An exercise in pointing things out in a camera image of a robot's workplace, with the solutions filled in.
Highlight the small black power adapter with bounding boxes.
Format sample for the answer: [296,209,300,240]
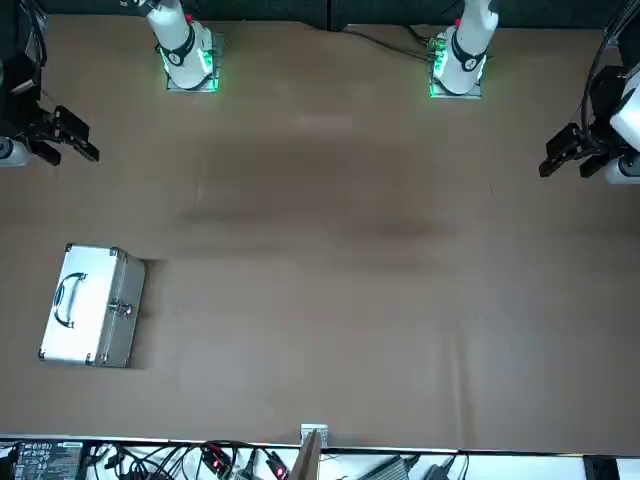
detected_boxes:
[424,457,469,480]

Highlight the grey power adapter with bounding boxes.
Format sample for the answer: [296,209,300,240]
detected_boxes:
[362,453,421,480]

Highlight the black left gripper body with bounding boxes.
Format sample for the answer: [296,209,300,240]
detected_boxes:
[582,117,626,159]

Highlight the aluminium medical kit case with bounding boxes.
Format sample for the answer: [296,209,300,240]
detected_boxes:
[37,242,147,370]

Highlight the black labelled power adapter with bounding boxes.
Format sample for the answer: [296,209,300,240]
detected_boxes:
[9,439,85,480]

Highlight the black box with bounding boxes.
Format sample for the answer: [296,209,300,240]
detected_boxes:
[583,454,619,480]

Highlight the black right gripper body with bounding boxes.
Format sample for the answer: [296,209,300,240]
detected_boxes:
[14,103,59,145]

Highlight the black ledge cable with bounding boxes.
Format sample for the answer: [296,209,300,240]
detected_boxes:
[82,439,301,480]

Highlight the silver post bracket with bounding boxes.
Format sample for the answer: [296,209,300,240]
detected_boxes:
[299,423,330,447]

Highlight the black plug with red light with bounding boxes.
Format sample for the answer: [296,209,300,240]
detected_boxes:
[264,452,291,479]
[199,444,234,474]

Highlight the black base cable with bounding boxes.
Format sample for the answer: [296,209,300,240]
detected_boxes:
[342,22,436,64]

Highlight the white cable ledge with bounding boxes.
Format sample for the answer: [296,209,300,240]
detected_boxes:
[0,438,640,480]

